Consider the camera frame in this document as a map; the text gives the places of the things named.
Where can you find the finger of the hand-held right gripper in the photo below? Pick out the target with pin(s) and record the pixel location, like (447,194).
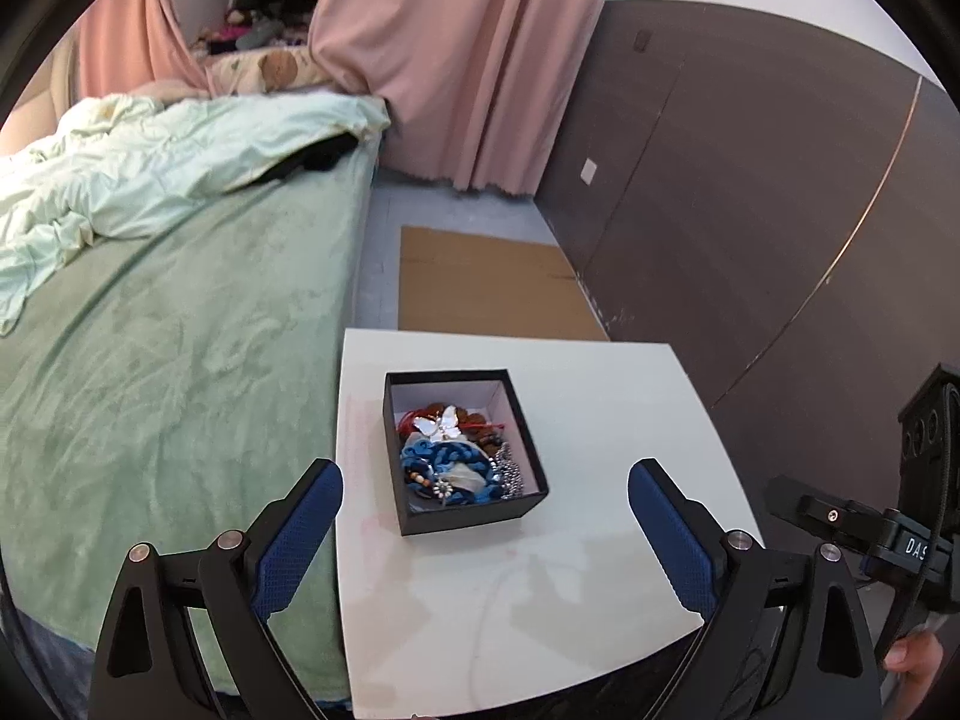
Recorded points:
(814,510)

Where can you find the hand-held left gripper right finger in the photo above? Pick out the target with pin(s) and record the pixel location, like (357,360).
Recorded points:
(671,540)

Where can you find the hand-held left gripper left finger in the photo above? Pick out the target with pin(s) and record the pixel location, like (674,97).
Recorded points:
(296,540)

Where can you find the black jewelry box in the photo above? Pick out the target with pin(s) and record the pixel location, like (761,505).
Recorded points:
(465,517)

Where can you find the gold metallic ornament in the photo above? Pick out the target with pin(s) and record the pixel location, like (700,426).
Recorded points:
(465,480)

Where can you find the white butterfly ornament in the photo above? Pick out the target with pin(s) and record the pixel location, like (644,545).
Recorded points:
(446,424)

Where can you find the person's right hand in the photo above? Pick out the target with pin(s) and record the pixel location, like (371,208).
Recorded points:
(911,656)

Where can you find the green bed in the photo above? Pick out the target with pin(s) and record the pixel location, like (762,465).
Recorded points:
(187,352)

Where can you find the flat cardboard sheet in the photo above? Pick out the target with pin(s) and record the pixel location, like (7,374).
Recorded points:
(480,285)

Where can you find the dark cloth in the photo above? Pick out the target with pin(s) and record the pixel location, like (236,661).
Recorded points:
(322,154)

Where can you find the pale green quilt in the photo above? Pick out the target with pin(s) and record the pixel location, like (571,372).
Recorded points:
(150,157)

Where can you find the patterned pillow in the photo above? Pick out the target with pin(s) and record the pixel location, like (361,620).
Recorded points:
(262,67)

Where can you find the beige headboard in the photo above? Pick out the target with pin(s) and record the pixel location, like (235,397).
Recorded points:
(37,105)

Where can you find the pile of clothes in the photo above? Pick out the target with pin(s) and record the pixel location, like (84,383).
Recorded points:
(255,34)

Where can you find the wide pink curtain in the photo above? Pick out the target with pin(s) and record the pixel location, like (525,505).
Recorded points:
(465,52)

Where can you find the narrow pink curtain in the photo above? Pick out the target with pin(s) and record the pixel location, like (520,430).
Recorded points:
(127,37)

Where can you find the white wall socket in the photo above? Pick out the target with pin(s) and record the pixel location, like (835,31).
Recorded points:
(590,170)

